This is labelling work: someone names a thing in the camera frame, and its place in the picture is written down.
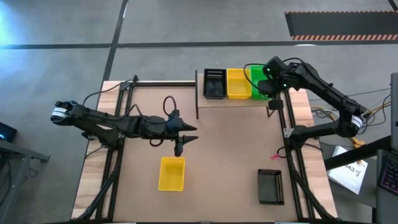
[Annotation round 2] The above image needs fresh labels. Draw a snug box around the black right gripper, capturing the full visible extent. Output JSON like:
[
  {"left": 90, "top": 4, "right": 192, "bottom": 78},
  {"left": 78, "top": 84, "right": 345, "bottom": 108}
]
[{"left": 257, "top": 77, "right": 286, "bottom": 98}]

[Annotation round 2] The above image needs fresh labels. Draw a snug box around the grey side stand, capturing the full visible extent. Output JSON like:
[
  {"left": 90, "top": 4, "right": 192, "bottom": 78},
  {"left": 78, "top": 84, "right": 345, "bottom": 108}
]
[{"left": 0, "top": 138, "right": 50, "bottom": 224}]

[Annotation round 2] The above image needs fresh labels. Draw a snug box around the black hazard-striped floor mat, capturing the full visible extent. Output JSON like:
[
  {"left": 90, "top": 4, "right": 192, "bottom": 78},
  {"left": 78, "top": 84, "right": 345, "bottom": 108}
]
[{"left": 284, "top": 11, "right": 398, "bottom": 41}]

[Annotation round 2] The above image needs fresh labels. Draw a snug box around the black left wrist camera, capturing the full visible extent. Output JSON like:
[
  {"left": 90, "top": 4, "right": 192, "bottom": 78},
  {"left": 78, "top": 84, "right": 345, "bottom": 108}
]
[{"left": 173, "top": 138, "right": 185, "bottom": 158}]

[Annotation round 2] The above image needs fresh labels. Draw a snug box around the yellow plastic basket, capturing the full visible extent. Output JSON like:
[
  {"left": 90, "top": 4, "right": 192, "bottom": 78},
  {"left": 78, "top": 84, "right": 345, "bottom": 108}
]
[
  {"left": 157, "top": 156, "right": 186, "bottom": 192},
  {"left": 226, "top": 68, "right": 252, "bottom": 100}
]

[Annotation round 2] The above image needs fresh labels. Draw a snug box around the black diagonal bar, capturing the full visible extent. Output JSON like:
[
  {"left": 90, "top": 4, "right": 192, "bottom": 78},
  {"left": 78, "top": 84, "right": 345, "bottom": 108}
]
[{"left": 323, "top": 135, "right": 392, "bottom": 171}]

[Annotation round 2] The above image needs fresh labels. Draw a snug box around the black plastic basket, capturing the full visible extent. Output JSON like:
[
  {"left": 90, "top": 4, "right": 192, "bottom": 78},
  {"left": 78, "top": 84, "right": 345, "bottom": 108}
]
[
  {"left": 203, "top": 68, "right": 228, "bottom": 100},
  {"left": 257, "top": 168, "right": 285, "bottom": 205}
]

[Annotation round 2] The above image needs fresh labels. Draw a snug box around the black device with blue light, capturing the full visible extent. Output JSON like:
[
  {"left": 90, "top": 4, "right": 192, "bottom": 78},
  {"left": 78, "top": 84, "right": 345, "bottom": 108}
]
[{"left": 0, "top": 122, "right": 18, "bottom": 143}]

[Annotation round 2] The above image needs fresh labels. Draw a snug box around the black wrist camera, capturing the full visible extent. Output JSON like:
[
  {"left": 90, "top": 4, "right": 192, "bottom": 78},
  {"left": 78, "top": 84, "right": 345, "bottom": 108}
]
[
  {"left": 267, "top": 98, "right": 285, "bottom": 111},
  {"left": 173, "top": 138, "right": 185, "bottom": 158}
]

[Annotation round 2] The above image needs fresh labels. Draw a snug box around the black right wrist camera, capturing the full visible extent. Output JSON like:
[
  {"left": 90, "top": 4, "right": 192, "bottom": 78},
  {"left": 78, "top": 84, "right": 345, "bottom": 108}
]
[{"left": 267, "top": 98, "right": 285, "bottom": 111}]

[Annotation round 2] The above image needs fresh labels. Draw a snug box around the black backlit keyboard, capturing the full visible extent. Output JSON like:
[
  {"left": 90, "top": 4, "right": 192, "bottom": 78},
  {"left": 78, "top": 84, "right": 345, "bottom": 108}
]
[{"left": 378, "top": 152, "right": 398, "bottom": 197}]

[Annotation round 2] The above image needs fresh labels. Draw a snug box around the green plastic basket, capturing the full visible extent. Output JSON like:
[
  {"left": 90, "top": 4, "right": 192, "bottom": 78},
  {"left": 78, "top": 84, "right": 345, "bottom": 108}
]
[{"left": 249, "top": 64, "right": 272, "bottom": 101}]

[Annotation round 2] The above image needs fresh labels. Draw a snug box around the white cardboard box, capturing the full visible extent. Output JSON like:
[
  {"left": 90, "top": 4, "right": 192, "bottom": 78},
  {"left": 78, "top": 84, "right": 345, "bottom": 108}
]
[{"left": 326, "top": 145, "right": 369, "bottom": 195}]

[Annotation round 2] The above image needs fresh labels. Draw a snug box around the grey monitor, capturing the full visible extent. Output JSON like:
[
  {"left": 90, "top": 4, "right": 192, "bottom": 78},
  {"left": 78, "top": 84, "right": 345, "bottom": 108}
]
[{"left": 390, "top": 72, "right": 398, "bottom": 153}]

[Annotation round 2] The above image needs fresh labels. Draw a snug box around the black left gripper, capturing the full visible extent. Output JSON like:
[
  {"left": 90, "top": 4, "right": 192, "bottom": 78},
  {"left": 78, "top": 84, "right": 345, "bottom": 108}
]
[{"left": 161, "top": 117, "right": 200, "bottom": 144}]

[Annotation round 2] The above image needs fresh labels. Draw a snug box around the black aluminium table frame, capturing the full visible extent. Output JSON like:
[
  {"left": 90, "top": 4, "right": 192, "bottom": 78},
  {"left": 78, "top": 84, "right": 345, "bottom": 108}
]
[{"left": 71, "top": 74, "right": 335, "bottom": 222}]

